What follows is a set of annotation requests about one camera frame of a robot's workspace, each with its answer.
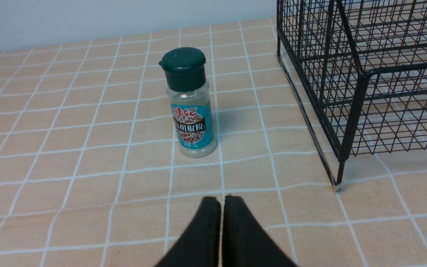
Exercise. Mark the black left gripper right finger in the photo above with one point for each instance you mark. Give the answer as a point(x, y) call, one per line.
point(244, 242)

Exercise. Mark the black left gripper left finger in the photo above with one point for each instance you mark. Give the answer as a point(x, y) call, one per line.
point(198, 245)

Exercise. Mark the green-capped seasoning bottle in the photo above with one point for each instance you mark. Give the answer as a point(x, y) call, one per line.
point(188, 92)

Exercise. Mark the black wire shelf rack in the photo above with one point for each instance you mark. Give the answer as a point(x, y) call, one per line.
point(358, 69)

